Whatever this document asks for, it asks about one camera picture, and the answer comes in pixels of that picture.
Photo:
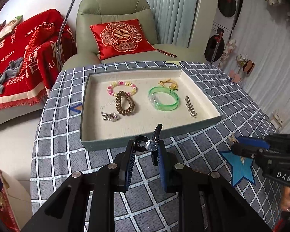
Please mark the red embroidered cushion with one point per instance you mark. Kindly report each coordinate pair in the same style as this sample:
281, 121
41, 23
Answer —
120, 38

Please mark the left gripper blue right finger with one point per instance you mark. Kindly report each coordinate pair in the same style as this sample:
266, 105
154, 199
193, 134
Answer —
166, 162

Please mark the teal jewelry tray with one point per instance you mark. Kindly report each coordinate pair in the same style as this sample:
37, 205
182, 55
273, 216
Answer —
97, 134

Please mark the person's right hand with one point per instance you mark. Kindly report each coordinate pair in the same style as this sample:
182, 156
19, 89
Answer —
285, 199

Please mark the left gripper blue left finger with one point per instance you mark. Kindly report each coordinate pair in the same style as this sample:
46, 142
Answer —
125, 162

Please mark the green leather armchair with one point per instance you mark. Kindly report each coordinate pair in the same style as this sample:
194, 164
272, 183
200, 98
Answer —
92, 12

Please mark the green translucent bangle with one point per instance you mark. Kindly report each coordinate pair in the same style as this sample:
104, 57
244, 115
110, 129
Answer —
163, 99

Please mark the pink slippers rack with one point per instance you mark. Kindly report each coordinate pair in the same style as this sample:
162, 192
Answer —
246, 67

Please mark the teal curtain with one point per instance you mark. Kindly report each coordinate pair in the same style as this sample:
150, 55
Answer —
174, 20

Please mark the lower white washing machine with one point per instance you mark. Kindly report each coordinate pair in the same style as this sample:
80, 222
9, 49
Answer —
210, 44

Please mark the grey clothing on sofa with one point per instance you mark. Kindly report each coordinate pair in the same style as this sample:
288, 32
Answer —
11, 71

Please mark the red mop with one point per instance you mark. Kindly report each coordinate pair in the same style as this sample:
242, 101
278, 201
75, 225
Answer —
218, 47

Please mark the black hair claw clip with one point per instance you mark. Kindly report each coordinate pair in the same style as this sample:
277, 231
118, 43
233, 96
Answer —
143, 143

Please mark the blue star sticker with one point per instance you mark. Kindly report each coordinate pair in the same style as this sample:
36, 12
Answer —
241, 168

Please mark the silver hair clip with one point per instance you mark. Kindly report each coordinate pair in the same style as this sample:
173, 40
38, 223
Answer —
190, 107

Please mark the upper white washing machine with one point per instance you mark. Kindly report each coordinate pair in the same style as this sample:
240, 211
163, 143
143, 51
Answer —
227, 13

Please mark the white washing machine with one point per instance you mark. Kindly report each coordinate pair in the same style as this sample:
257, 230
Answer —
227, 13
210, 44

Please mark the white sheer curtain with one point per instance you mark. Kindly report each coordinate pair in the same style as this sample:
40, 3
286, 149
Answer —
262, 33

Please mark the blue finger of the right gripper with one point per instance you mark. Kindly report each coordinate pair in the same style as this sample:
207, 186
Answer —
256, 142

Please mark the white printed pillow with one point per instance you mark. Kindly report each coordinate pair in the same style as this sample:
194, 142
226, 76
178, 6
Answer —
9, 27

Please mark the red covered sofa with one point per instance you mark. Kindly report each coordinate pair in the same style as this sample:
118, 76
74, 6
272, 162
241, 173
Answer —
31, 57

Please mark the yellow star sticker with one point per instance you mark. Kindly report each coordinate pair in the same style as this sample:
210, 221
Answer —
169, 63

